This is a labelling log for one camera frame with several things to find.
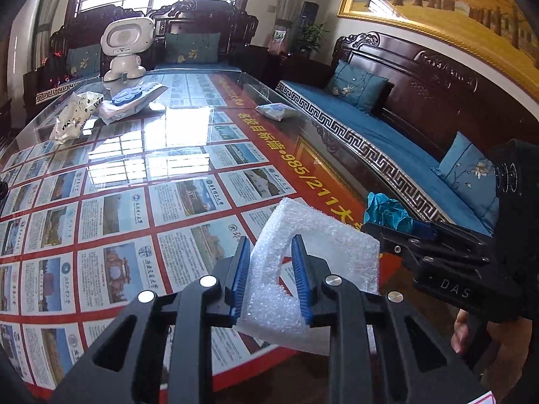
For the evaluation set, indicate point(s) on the teal embroidered pillow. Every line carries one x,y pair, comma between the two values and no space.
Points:
470,175
356,86

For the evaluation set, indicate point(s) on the person's right hand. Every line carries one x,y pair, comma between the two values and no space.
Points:
506,355

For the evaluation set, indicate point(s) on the white spotted plastic bag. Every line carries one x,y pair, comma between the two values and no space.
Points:
73,117

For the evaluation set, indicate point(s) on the potted plant in corner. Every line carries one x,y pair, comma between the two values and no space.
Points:
310,38

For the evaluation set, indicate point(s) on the small white tissue pack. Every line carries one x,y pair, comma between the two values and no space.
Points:
277,111

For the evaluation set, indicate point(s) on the gold framed landscape painting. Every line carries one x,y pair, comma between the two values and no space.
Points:
494,31

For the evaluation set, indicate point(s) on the blue white wet wipes pack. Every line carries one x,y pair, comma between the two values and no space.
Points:
130,101

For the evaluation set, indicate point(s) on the white toy robot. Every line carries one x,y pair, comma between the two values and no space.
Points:
123,41

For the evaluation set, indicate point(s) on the teal paper ball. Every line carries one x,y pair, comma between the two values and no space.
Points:
384,211

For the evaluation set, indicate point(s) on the teal embroidered pillow far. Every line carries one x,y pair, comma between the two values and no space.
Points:
356,86

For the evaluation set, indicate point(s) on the teal embroidered pillow near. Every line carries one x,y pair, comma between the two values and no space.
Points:
470,175

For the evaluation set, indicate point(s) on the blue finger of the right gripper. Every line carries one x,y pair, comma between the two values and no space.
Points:
421,230

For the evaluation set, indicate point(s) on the long wooden sofa blue cushion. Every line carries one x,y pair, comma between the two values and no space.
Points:
428,98

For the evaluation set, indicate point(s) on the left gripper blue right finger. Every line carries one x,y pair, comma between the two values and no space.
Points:
303,277

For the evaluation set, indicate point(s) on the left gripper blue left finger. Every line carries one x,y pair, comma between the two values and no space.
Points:
238,276

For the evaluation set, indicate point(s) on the dark carved wooden coffee table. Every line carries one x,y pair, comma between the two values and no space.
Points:
154,200

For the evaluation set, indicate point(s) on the teal pillow on far sofa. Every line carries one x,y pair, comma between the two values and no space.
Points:
191,48

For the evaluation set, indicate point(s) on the far wooden sofa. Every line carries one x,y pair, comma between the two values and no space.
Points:
236,28

